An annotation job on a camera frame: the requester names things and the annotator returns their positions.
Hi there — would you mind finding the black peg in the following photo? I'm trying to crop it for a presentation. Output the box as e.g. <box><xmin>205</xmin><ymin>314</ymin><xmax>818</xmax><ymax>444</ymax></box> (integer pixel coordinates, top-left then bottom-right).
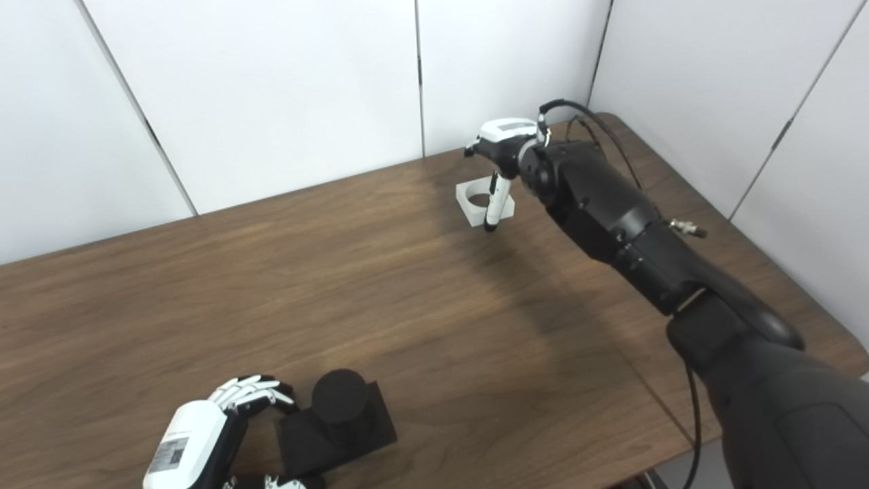
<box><xmin>276</xmin><ymin>369</ymin><xmax>398</xmax><ymax>478</ymax></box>

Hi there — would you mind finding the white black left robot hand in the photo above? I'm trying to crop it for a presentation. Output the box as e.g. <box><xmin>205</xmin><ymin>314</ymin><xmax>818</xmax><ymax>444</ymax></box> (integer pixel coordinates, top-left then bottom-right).
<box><xmin>143</xmin><ymin>375</ymin><xmax>325</xmax><ymax>489</ymax></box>

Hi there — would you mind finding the black hanging arm cable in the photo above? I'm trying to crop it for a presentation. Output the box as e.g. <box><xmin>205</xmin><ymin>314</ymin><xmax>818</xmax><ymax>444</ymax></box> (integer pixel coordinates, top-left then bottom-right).
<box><xmin>681</xmin><ymin>363</ymin><xmax>702</xmax><ymax>489</ymax></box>

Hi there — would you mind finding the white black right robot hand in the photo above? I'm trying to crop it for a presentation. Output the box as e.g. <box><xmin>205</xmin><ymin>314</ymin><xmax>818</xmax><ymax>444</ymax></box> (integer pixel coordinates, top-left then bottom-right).
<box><xmin>464</xmin><ymin>119</ymin><xmax>544</xmax><ymax>233</ymax></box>

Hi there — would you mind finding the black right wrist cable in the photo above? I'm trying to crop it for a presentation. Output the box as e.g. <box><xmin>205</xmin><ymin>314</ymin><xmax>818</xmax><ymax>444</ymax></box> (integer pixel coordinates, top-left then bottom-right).
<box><xmin>538</xmin><ymin>99</ymin><xmax>646</xmax><ymax>191</ymax></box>

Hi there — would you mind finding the white square piece with hole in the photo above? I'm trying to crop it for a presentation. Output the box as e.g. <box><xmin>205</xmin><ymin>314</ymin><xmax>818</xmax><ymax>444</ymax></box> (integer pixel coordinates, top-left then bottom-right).
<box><xmin>455</xmin><ymin>175</ymin><xmax>515</xmax><ymax>227</ymax></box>

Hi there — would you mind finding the thin right wrist cable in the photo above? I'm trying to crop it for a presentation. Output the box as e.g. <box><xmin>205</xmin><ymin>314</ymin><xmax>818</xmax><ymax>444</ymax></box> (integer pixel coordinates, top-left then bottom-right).
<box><xmin>567</xmin><ymin>115</ymin><xmax>602</xmax><ymax>147</ymax></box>

